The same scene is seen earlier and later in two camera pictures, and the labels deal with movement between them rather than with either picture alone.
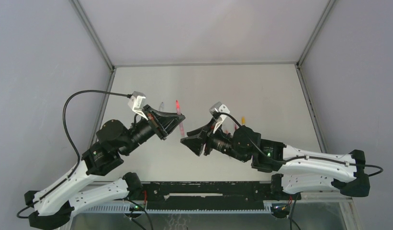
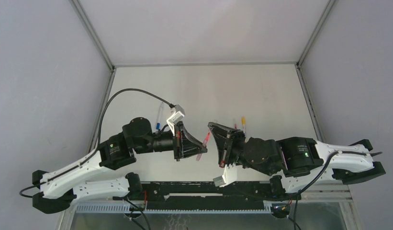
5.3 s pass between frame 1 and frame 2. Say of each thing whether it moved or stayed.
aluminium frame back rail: stayed
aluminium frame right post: stayed
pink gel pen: moved
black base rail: stayed
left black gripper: moved
